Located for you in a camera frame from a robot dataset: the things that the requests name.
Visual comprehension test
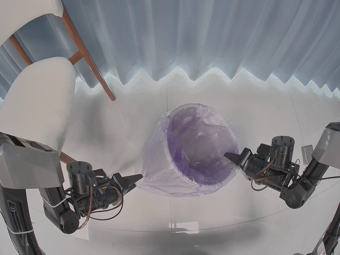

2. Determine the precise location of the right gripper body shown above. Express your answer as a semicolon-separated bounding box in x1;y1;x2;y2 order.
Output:
238;148;270;181

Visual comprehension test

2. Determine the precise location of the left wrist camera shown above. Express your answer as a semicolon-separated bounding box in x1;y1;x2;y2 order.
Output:
86;170;97;186

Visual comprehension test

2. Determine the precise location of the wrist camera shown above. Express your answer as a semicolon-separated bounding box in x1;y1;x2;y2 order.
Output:
256;143;272;159
86;170;97;186

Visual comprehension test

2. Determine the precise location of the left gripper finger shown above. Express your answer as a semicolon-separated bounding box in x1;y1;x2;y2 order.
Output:
122;174;143;186
125;176;143;194

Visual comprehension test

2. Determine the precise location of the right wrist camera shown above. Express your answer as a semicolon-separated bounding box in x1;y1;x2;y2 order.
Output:
256;143;272;159

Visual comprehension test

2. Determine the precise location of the white trash bin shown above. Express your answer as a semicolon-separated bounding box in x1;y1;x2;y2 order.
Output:
165;103;239;188

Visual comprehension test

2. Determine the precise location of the purple plastic bag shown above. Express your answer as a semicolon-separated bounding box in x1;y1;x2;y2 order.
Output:
135;103;241;197

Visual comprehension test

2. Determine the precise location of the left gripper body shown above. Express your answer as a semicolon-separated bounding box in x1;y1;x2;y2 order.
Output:
102;172;128;207

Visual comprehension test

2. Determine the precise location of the black cable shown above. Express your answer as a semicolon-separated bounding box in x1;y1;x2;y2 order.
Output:
86;194;124;220

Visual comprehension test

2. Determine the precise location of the white cushioned wooden chair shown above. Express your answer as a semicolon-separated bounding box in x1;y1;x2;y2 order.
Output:
0;0;116;165

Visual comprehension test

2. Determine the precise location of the pale blue curtain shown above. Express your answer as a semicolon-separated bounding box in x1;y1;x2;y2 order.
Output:
0;0;340;100

